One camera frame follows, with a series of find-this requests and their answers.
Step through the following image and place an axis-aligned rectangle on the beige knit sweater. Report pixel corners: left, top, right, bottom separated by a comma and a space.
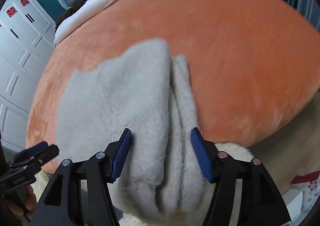
55, 39, 208, 225

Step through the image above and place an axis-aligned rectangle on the person's left hand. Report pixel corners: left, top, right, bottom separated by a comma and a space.
5, 185, 37, 219

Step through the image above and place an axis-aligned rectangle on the cream fluffy blanket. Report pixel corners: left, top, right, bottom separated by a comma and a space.
30, 141, 258, 226

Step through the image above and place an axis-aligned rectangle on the white floral storage box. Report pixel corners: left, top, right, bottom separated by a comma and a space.
282, 171, 319, 224

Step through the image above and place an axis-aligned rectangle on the white wardrobe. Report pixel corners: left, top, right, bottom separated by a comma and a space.
0, 0, 55, 152

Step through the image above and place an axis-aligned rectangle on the orange plush bed cover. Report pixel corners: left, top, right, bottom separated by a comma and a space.
25, 0, 320, 174

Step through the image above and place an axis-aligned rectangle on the dark brown fuzzy pillow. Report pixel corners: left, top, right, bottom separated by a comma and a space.
55, 0, 87, 31

